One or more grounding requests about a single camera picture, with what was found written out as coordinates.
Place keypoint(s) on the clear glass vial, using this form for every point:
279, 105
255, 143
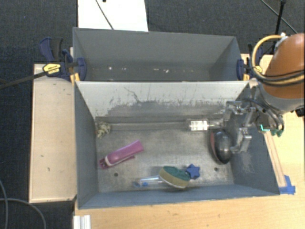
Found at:
197, 125

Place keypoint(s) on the clear plastic tube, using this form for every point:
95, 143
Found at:
150, 181

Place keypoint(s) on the black cylinder on white bracket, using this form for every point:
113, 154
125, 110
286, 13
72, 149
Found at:
300, 111

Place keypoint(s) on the beige speckled lump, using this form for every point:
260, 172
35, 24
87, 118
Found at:
103, 129

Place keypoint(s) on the blue star shape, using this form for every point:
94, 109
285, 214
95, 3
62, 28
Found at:
193, 171

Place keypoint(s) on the black computer mouse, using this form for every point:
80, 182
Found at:
222, 148

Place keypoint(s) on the green and yellow round sponge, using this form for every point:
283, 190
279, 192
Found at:
175, 176

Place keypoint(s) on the pale wood flat board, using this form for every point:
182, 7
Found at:
53, 139

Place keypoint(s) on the grey metal bin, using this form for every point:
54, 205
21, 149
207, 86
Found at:
155, 56

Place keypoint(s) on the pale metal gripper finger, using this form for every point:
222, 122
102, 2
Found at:
245, 135
233, 107

